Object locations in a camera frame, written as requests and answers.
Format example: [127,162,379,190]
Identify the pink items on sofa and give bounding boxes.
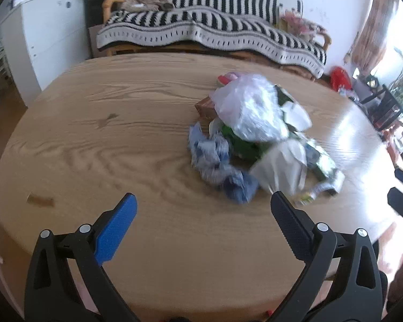
[280,9,326,42]

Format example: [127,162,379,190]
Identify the translucent white plastic bag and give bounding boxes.
[210,74,312,142]

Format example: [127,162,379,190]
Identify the red bag on floor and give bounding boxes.
[330,66,352,92]

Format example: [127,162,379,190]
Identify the green printed box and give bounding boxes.
[294,139,345,206]

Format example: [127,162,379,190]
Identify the patterned brown curtain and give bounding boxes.
[352,0,399,76]

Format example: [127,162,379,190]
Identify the wooden sofa frame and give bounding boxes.
[102,0,124,24]

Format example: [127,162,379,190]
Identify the striped black white sofa blanket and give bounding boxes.
[96,0,327,79]

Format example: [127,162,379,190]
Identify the red cigarette box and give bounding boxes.
[195,96,218,120]

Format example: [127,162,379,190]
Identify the white cabinet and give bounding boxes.
[1,0,90,106]

